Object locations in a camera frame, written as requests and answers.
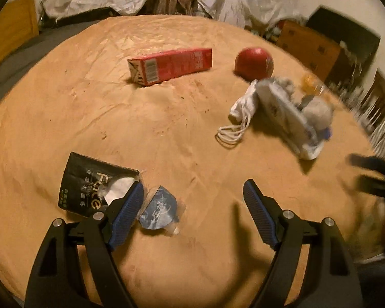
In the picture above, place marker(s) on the white face mask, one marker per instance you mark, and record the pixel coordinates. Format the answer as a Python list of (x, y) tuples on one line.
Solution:
[(243, 106)]

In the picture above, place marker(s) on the red carton box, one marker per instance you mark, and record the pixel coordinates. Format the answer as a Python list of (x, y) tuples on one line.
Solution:
[(173, 65)]

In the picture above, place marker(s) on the red apple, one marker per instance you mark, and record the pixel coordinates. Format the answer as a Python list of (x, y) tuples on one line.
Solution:
[(252, 62)]

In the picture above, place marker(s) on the black flat television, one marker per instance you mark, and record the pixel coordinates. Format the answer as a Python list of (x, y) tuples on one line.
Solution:
[(346, 35)]

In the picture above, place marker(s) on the wooden headboard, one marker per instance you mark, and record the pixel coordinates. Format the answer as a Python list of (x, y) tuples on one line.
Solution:
[(9, 29)]

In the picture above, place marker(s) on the brown chair back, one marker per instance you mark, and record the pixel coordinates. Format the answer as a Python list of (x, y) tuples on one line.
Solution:
[(377, 96)]

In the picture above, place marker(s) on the large silver cover sheet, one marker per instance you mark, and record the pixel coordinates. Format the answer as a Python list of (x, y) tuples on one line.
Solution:
[(237, 9)]

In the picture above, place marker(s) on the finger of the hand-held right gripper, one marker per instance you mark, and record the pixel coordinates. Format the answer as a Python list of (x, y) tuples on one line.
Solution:
[(367, 163), (378, 185)]

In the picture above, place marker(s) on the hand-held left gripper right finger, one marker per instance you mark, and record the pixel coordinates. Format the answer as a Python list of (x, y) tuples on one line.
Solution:
[(260, 215)]

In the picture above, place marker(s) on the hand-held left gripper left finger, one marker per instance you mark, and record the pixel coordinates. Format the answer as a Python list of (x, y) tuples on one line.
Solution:
[(128, 211)]

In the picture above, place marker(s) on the white plastic packet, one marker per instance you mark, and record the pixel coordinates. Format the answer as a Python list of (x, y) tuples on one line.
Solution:
[(282, 112)]

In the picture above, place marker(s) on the wooden chest of drawers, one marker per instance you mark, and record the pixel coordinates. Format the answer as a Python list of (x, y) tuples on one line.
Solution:
[(304, 45)]

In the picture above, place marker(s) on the yellow plastic wrapper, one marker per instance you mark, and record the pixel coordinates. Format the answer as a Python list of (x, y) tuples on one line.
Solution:
[(312, 85)]

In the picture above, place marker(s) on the grey bed sheet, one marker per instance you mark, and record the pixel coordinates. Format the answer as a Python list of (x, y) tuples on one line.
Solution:
[(25, 57)]

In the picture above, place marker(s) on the black tissue packet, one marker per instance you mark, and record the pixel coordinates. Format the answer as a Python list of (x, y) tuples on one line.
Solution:
[(83, 183)]

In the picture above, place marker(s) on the grey fuzzy sock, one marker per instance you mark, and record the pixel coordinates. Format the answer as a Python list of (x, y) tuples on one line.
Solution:
[(285, 85)]

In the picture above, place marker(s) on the grey plush toy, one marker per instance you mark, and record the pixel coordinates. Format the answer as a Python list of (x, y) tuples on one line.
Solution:
[(317, 112)]

